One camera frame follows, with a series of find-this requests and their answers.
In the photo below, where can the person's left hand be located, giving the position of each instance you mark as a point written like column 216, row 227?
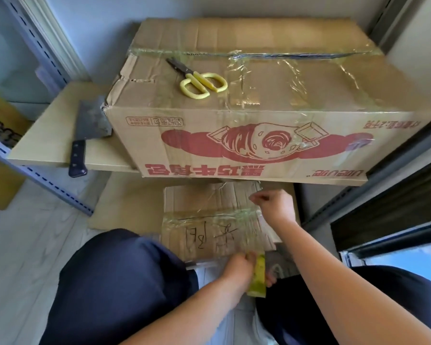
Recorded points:
column 237, row 271

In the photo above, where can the light wooden shelf board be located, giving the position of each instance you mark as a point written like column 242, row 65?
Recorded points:
column 57, row 140

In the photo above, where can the grey slotted metal shelf beam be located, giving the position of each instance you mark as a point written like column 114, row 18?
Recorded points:
column 39, row 176

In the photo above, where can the dark shelf board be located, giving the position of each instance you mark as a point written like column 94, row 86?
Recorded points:
column 391, row 208

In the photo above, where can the flat cardboard sheet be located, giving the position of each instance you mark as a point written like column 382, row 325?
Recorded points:
column 129, row 204

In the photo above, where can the large red-printed cardboard box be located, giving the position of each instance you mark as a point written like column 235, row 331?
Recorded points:
column 258, row 104

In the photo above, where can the person's left forearm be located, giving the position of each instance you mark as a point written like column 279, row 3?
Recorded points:
column 190, row 316

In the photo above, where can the small taped cardboard box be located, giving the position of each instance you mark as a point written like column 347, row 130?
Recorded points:
column 208, row 226

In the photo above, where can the person's left leg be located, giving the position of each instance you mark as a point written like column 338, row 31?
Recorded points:
column 118, row 287

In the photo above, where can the yellowish clear tape roll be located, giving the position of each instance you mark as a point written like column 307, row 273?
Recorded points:
column 257, row 278

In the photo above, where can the person's right forearm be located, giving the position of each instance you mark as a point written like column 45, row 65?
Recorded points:
column 344, row 276

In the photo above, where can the person's left thumb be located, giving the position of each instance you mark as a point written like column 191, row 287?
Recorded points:
column 250, row 257

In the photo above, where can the yellow cardboard box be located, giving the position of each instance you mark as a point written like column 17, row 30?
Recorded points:
column 0, row 176

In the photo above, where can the person's right fingers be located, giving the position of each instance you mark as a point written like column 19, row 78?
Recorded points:
column 260, row 200

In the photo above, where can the person's right hand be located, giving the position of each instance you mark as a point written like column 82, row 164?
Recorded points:
column 278, row 208

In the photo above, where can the dark metal shelf rail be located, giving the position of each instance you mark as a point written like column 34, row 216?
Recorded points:
column 373, row 176

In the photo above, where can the grey slotted metal shelf upright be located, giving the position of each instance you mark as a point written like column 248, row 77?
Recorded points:
column 32, row 35

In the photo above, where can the person's right leg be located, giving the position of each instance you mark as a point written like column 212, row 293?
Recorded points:
column 309, row 316

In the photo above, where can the person's leg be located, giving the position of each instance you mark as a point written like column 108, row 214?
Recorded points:
column 309, row 316
column 118, row 287

